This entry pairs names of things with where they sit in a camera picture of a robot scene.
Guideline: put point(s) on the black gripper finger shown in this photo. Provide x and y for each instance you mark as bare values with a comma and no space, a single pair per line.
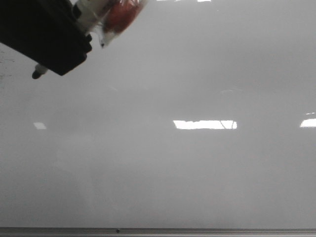
45,31

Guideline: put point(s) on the red magnet taped to marker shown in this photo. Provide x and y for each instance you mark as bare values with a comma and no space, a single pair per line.
119,17

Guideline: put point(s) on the white whiteboard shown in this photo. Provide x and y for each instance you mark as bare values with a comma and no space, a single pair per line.
201,114

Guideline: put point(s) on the grey aluminium whiteboard frame rail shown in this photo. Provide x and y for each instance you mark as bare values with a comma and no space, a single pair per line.
151,232

